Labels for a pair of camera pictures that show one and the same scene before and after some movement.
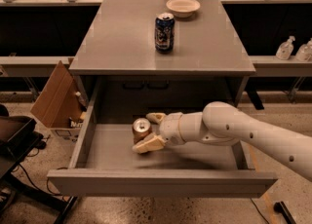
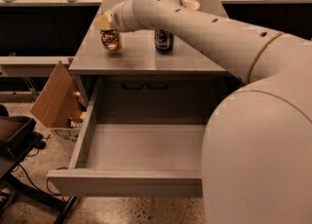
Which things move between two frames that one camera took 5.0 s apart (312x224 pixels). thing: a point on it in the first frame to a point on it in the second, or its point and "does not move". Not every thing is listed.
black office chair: (18, 137) does not move
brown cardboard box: (62, 103) does not move
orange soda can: (141, 129) to (111, 39)
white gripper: (170, 129) to (116, 18)
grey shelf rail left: (32, 66) does not move
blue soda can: (164, 32) does not move
